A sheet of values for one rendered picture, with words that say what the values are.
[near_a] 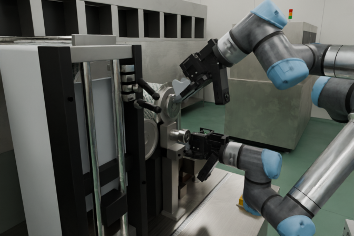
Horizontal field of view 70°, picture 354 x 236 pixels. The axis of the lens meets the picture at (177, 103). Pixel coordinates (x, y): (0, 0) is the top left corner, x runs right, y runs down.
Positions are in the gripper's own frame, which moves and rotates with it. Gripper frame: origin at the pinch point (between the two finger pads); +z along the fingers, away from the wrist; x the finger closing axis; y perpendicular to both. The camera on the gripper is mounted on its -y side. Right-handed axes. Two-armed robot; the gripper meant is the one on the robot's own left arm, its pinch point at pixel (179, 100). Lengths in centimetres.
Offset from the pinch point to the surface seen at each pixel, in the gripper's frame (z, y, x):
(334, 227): 43, -130, -150
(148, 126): 7.3, -1.9, 9.5
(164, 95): 1.3, 3.7, 3.3
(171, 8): 8, 49, -50
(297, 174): 73, -106, -223
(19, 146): 23.8, 9.7, 34.9
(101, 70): -3.5, 11.8, 24.3
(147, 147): 11.3, -6.6, 10.3
